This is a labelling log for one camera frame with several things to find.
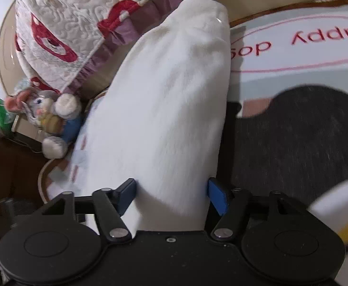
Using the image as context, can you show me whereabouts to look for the checkered pastel rug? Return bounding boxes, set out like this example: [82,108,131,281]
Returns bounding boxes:
[39,0,348,209]

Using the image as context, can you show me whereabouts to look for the dark wooden dresser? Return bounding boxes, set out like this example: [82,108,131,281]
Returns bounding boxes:
[0,119,52,245]

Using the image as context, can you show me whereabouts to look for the dark grey cloth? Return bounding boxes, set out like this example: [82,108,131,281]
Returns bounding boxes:
[216,85,348,236]

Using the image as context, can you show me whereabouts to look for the cream nightstand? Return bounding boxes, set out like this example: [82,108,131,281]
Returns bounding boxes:
[12,116,48,143]

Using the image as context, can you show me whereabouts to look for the grey plush bunny toy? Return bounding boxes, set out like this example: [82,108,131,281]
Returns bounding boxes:
[4,88,84,159]

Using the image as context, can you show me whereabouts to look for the cream bed headboard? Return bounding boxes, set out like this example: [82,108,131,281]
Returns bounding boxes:
[0,0,26,96]

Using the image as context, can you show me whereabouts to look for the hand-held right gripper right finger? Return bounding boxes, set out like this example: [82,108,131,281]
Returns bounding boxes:
[207,177,308,243]

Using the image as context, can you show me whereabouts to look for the white quilted bedspread red bears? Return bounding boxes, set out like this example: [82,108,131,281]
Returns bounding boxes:
[13,0,231,96]

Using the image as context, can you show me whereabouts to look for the white fleece garment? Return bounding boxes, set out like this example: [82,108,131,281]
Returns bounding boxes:
[68,0,232,236]

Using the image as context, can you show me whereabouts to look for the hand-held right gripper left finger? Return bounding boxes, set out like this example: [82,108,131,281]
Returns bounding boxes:
[41,178,138,243]

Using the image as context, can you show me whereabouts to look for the clear plastic wrap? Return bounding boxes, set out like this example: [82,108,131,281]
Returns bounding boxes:
[13,79,33,96]

